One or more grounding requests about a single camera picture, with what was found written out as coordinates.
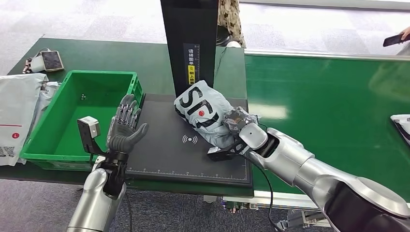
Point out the black phone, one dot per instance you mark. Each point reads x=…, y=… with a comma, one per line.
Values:
x=394, y=40

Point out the person's hand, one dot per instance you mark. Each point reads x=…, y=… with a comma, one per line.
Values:
x=406, y=32

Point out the small object in crate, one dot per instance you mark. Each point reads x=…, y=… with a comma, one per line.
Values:
x=83, y=97

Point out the black scanner platform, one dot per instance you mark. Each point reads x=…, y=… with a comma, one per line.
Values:
x=166, y=153

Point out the grey package with black print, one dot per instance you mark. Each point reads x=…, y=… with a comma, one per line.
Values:
x=403, y=126
x=198, y=109

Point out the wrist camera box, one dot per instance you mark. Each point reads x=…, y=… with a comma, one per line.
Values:
x=219, y=154
x=89, y=126

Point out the white package with red mark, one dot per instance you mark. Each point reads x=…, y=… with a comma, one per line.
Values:
x=16, y=105

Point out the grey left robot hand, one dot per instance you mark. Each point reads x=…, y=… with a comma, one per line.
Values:
x=125, y=137

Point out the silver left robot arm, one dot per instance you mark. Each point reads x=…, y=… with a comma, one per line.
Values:
x=93, y=205

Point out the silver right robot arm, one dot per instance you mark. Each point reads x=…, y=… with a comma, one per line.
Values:
x=288, y=157

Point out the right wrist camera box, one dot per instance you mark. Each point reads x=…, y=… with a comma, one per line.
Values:
x=219, y=154

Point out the crumpled grey mailer bag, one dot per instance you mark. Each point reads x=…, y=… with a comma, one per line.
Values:
x=48, y=93

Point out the dark green table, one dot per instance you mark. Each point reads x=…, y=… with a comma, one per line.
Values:
x=112, y=56

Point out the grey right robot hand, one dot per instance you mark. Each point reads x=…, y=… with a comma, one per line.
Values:
x=238, y=120

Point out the green conveyor belt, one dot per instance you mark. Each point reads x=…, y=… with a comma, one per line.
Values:
x=320, y=105

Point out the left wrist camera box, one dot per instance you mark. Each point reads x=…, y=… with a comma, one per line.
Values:
x=89, y=126

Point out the green plastic crate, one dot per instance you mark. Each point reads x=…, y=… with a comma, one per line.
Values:
x=70, y=137

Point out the black scanner column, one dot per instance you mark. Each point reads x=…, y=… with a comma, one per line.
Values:
x=182, y=25

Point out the white power bank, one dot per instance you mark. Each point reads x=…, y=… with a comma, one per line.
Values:
x=36, y=64

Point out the smartphone with dark screen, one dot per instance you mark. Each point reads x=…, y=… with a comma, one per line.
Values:
x=52, y=60

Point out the yellow and black column label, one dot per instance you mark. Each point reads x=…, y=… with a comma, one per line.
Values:
x=191, y=75

